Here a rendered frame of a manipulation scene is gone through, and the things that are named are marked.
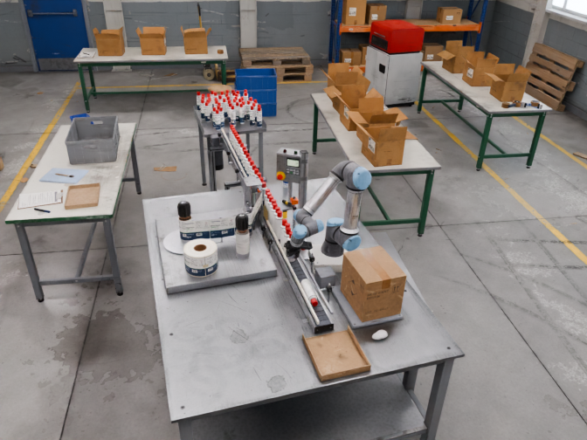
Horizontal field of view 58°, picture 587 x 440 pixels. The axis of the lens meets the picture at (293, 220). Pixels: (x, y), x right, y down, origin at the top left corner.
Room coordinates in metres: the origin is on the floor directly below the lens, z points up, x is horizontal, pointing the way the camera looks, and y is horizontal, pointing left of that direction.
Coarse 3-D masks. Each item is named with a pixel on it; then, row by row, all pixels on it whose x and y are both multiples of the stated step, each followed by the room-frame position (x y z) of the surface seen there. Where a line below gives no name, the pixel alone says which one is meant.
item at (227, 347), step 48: (240, 192) 3.72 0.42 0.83; (336, 192) 3.75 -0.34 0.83; (240, 288) 2.51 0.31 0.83; (288, 288) 2.52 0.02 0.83; (192, 336) 2.09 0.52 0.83; (240, 336) 2.10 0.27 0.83; (288, 336) 2.11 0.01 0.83; (432, 336) 2.13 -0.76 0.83; (192, 384) 1.77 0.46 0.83; (240, 384) 1.77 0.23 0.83; (288, 384) 1.78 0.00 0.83; (336, 384) 1.80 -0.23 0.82
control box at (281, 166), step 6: (282, 150) 3.08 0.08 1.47; (288, 150) 3.09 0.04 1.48; (294, 150) 3.09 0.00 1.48; (282, 156) 3.03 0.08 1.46; (288, 156) 3.02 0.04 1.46; (294, 156) 3.01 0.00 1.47; (300, 156) 3.00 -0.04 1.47; (282, 162) 3.03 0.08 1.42; (300, 162) 2.99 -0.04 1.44; (276, 168) 3.05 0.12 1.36; (282, 168) 3.03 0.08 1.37; (294, 168) 3.00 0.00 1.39; (276, 174) 3.05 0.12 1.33; (282, 174) 3.03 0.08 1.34; (288, 174) 3.02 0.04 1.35; (282, 180) 3.03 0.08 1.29; (288, 180) 3.02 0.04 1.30; (294, 180) 3.00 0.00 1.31; (300, 180) 3.00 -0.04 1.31
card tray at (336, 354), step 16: (304, 336) 2.07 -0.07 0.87; (320, 336) 2.11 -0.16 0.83; (336, 336) 2.11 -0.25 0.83; (352, 336) 2.10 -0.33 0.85; (320, 352) 1.99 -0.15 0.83; (336, 352) 2.00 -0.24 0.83; (352, 352) 2.00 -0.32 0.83; (320, 368) 1.88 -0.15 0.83; (336, 368) 1.88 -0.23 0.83; (352, 368) 1.85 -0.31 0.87; (368, 368) 1.88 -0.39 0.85
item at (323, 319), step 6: (294, 264) 2.70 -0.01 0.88; (294, 270) 2.63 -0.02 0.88; (300, 270) 2.64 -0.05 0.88; (300, 276) 2.57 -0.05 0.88; (306, 276) 2.58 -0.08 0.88; (318, 300) 2.35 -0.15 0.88; (312, 306) 2.30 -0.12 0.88; (318, 306) 2.30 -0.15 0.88; (318, 312) 2.25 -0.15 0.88; (324, 312) 2.25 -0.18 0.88; (318, 318) 2.20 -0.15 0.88; (324, 318) 2.20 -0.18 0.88; (318, 324) 2.15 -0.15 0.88; (324, 324) 2.16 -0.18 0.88; (330, 324) 2.16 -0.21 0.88
